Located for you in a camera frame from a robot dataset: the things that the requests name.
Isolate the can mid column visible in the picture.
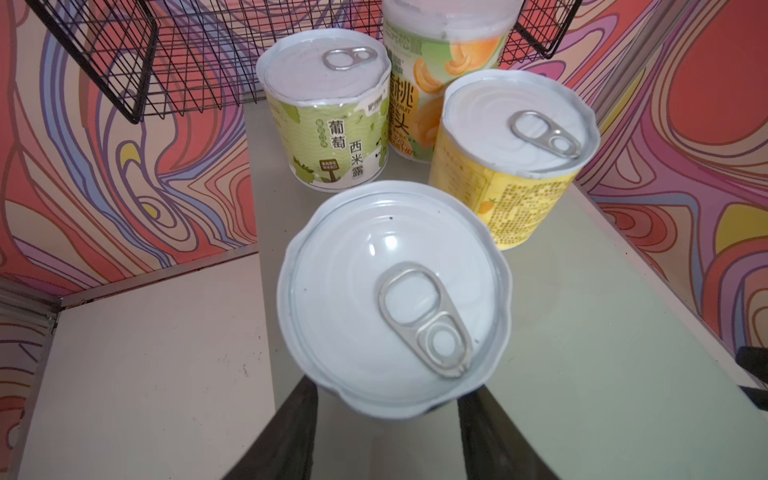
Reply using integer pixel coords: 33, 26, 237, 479
277, 180, 513, 420

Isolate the orange label can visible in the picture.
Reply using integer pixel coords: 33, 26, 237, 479
382, 0, 524, 163

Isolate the yellow label can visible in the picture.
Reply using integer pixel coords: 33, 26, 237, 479
429, 69, 600, 250

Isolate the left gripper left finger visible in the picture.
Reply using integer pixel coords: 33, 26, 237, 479
224, 376, 318, 480

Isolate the black wire basket back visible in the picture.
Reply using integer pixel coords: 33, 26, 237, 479
23, 0, 584, 125

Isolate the green label can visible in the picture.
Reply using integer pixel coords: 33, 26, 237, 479
256, 28, 392, 194

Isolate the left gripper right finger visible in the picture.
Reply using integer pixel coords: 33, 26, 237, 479
457, 386, 558, 480

